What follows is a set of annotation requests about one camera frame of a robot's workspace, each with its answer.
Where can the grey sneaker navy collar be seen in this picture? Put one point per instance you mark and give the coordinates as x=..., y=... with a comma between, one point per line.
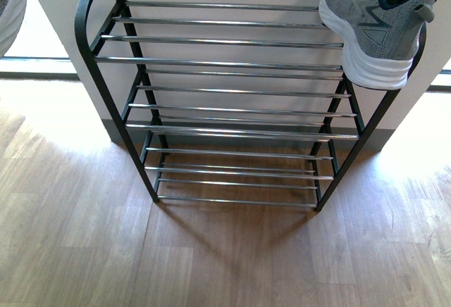
x=12, y=15

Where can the dark window frame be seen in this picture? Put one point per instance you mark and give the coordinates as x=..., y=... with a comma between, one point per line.
x=41, y=68

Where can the black metal shoe rack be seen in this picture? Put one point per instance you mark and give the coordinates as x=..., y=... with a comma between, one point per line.
x=229, y=103

